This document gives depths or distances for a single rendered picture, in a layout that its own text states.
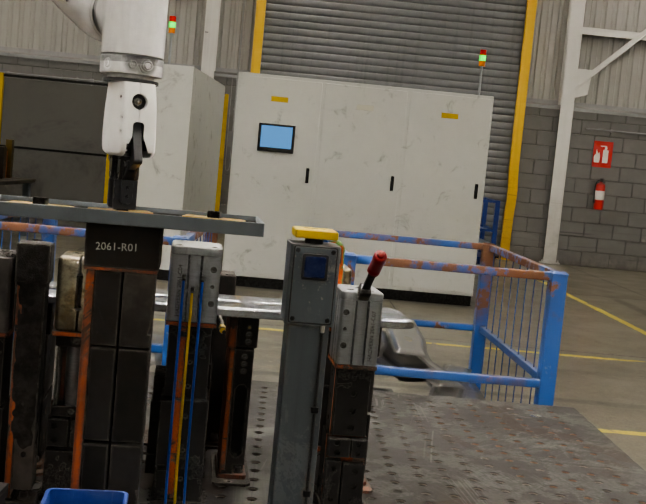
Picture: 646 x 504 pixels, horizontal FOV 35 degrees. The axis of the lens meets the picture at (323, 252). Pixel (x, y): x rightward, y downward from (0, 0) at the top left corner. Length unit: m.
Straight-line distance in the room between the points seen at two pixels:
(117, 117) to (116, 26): 0.12
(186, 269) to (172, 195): 8.02
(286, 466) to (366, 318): 0.28
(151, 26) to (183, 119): 8.16
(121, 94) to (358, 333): 0.52
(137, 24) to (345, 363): 0.60
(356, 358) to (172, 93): 8.08
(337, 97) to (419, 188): 1.15
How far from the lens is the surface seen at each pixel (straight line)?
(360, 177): 9.56
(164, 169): 9.57
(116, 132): 1.38
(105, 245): 1.38
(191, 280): 1.54
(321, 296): 1.40
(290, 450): 1.45
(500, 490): 1.89
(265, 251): 9.57
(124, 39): 1.38
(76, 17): 1.48
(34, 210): 1.36
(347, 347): 1.58
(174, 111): 9.56
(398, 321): 1.71
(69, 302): 1.57
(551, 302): 3.62
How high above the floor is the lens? 1.26
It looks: 5 degrees down
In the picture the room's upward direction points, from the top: 5 degrees clockwise
